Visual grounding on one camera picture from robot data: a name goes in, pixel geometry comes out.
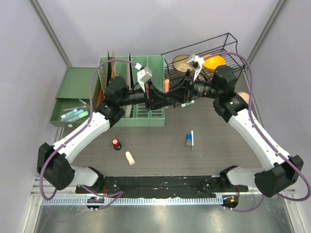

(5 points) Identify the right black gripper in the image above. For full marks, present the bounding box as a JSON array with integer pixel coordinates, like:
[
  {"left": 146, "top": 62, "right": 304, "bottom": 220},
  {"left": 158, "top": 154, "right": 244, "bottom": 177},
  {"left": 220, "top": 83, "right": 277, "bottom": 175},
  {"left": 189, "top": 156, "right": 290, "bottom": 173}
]
[{"left": 164, "top": 69, "right": 221, "bottom": 104}]

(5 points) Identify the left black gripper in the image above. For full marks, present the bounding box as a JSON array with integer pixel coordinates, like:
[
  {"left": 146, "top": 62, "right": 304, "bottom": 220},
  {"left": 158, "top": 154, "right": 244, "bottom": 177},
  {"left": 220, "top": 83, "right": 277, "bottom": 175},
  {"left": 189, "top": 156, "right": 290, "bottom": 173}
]
[{"left": 119, "top": 80, "right": 172, "bottom": 112}]

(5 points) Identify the orange highlighter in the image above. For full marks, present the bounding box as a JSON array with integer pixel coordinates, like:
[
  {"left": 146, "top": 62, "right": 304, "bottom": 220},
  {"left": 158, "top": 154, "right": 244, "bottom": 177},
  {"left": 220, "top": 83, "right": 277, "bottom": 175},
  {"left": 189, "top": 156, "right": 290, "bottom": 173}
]
[{"left": 164, "top": 79, "right": 170, "bottom": 93}]

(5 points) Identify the white folder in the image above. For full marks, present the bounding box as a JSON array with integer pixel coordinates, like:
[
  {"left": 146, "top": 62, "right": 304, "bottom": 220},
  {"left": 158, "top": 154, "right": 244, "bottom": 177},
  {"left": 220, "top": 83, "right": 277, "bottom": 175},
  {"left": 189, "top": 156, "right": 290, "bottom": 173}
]
[{"left": 124, "top": 63, "right": 133, "bottom": 118}]

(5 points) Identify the white pen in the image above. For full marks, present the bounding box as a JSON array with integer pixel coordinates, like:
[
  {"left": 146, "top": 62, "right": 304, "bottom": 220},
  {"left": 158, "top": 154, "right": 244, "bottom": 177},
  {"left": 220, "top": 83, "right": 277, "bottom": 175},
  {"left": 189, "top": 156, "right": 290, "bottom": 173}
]
[{"left": 190, "top": 130, "right": 194, "bottom": 152}]

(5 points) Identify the orange folder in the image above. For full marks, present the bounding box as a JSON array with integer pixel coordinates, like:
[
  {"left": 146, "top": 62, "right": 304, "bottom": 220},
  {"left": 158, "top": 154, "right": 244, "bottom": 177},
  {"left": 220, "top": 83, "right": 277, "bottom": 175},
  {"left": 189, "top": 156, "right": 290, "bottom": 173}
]
[{"left": 97, "top": 62, "right": 115, "bottom": 107}]

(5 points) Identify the green highlighter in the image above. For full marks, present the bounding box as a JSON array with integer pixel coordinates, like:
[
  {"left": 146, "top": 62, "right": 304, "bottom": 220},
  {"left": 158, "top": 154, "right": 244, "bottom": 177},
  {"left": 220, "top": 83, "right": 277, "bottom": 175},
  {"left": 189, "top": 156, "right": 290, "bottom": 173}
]
[{"left": 66, "top": 111, "right": 89, "bottom": 122}]

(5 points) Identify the light blue highlighter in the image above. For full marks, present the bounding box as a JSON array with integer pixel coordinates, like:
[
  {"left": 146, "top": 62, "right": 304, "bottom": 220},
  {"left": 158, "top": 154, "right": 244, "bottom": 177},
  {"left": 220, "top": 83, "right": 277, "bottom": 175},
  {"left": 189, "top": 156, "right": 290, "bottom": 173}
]
[{"left": 61, "top": 109, "right": 84, "bottom": 121}]

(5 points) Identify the drawer box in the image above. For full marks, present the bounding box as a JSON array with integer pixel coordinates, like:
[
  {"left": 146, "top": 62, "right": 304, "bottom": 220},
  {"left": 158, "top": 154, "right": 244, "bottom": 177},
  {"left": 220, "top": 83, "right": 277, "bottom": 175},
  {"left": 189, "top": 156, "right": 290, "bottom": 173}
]
[{"left": 50, "top": 67, "right": 95, "bottom": 128}]

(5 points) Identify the small green glue stick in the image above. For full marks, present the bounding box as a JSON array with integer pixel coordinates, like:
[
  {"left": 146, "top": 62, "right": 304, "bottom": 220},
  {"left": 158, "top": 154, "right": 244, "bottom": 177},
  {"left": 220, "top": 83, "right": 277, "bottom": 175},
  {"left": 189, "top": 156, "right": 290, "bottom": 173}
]
[{"left": 61, "top": 109, "right": 78, "bottom": 119}]

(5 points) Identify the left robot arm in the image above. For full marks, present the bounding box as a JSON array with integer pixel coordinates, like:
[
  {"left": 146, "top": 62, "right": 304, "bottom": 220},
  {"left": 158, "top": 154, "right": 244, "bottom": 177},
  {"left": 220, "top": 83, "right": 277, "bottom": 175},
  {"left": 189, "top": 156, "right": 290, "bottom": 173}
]
[{"left": 37, "top": 76, "right": 153, "bottom": 194}]

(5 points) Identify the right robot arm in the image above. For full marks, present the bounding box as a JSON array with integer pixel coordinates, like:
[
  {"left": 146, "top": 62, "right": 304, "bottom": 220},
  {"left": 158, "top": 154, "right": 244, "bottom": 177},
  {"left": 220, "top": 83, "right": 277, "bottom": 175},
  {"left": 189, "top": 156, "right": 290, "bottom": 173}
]
[{"left": 163, "top": 65, "right": 304, "bottom": 197}]

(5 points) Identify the green white glue stick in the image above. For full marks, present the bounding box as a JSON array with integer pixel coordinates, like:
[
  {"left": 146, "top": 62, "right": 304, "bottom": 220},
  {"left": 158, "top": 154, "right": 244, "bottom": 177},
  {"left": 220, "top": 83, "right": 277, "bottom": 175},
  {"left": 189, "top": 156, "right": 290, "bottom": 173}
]
[{"left": 180, "top": 100, "right": 195, "bottom": 108}]

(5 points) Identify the green file organizer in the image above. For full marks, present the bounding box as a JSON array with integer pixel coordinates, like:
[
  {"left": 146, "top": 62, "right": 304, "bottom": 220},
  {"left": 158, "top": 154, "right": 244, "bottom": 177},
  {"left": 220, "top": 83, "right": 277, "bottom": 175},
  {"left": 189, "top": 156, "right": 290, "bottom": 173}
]
[{"left": 97, "top": 54, "right": 165, "bottom": 127}]

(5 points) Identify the brown glass bowl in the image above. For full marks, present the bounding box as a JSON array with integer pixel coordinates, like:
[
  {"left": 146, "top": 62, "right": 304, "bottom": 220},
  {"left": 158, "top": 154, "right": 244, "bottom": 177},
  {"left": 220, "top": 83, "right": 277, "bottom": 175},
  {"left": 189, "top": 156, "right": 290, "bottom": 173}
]
[{"left": 173, "top": 54, "right": 193, "bottom": 76}]

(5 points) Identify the orange bowl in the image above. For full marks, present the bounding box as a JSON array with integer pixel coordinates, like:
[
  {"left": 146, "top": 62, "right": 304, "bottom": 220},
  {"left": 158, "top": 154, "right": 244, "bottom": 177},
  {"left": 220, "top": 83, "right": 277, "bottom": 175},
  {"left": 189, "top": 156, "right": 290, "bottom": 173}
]
[{"left": 203, "top": 54, "right": 225, "bottom": 72}]

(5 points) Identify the blue grey bottle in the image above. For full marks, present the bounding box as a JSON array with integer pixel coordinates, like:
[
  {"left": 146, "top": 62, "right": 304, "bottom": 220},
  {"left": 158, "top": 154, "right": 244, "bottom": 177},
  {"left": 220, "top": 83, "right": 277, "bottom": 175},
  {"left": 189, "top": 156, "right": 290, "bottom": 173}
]
[{"left": 185, "top": 133, "right": 192, "bottom": 147}]

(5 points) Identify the red black stamp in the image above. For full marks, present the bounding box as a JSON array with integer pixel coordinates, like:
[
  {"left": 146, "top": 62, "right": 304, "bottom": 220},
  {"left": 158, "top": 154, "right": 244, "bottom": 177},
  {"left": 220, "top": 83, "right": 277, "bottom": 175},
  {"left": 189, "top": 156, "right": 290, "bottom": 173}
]
[{"left": 112, "top": 138, "right": 122, "bottom": 151}]

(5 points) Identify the pink eraser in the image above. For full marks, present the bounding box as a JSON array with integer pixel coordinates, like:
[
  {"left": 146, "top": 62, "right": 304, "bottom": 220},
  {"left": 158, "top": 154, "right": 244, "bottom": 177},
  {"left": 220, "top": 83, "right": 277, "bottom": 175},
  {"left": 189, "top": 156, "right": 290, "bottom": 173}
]
[{"left": 125, "top": 151, "right": 135, "bottom": 166}]

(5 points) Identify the striped ceramic mug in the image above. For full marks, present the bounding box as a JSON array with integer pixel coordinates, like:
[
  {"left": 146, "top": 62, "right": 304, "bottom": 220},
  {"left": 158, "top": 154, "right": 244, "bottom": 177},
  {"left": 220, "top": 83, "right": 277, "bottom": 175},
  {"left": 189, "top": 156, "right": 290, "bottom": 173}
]
[{"left": 238, "top": 92, "right": 250, "bottom": 104}]

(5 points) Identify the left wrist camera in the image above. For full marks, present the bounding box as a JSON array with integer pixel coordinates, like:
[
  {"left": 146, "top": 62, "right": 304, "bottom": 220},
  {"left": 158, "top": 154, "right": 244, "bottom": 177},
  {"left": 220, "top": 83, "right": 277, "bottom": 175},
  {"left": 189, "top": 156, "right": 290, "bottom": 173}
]
[{"left": 135, "top": 63, "right": 153, "bottom": 92}]

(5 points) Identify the black wire rack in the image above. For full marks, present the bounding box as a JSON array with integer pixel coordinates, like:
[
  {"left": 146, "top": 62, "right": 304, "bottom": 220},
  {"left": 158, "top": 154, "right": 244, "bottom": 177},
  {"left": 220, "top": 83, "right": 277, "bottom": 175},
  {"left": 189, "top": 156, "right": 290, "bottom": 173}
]
[{"left": 160, "top": 33, "right": 245, "bottom": 109}]

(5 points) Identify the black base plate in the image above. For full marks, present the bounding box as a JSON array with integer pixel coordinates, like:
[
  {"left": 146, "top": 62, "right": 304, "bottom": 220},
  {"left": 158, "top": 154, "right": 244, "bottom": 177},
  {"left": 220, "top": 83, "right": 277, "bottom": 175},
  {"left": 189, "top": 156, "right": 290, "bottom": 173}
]
[{"left": 89, "top": 175, "right": 248, "bottom": 199}]

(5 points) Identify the white cable tray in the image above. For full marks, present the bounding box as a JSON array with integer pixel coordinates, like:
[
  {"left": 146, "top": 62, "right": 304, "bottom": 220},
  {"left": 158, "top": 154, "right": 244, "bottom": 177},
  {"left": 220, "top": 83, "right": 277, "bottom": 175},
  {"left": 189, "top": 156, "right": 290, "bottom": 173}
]
[{"left": 41, "top": 195, "right": 223, "bottom": 206}]

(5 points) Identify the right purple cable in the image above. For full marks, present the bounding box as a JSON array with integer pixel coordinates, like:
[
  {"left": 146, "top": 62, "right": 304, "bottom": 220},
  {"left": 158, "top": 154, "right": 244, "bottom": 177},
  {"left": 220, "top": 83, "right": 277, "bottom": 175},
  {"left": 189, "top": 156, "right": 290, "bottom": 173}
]
[{"left": 199, "top": 50, "right": 311, "bottom": 211}]

